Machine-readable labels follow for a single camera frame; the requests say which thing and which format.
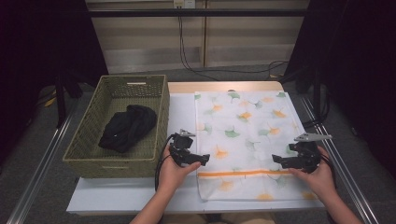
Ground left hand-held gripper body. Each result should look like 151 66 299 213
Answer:
169 129 200 167

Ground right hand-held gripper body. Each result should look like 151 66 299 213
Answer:
288 133 333 175

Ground white leaf-print mesh laundry bag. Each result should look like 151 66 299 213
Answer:
194 90 318 202

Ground black garment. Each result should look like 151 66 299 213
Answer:
97 104 158 154

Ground green woven basket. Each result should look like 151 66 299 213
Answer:
62 74 171 179

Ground person's left hand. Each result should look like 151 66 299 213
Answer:
157 145 203 195

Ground person's right hand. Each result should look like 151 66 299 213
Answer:
288 146 339 200

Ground white table cover sheet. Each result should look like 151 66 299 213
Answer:
66 91 325 216

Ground black metal stand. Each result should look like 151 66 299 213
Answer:
312 69 331 124
54 71 83 129

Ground person's legs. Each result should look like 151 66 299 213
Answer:
158 212 277 224

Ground black horizontal bar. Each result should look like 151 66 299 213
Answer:
88 8 310 19

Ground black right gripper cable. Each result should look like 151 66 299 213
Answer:
320 153 338 188

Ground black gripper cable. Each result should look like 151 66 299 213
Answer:
320 153 338 188
154 133 176 191

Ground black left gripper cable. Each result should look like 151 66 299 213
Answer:
154 133 176 191

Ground black wall cable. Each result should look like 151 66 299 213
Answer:
177 15 289 82

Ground white wall socket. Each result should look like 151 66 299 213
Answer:
173 0 197 9

